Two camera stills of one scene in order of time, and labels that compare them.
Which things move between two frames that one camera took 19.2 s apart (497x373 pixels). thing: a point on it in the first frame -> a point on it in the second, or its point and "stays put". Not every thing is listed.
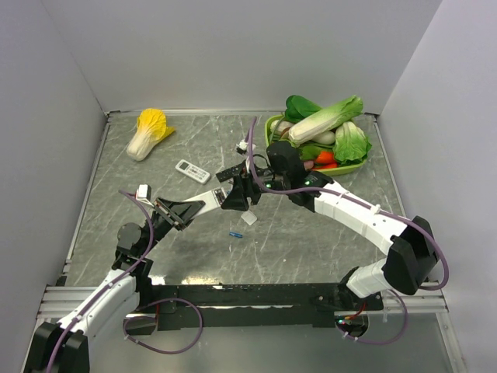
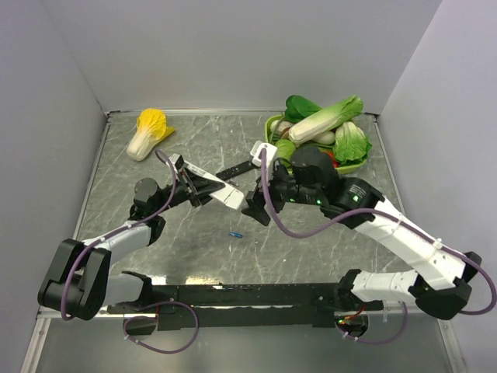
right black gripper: x=243 y=187 -> x=256 y=200
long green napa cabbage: x=325 y=120 stays put
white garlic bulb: x=279 y=126 stays put
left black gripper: x=184 y=210 -> x=200 y=187
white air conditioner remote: x=192 y=171 stays put
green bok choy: x=351 y=146 stays put
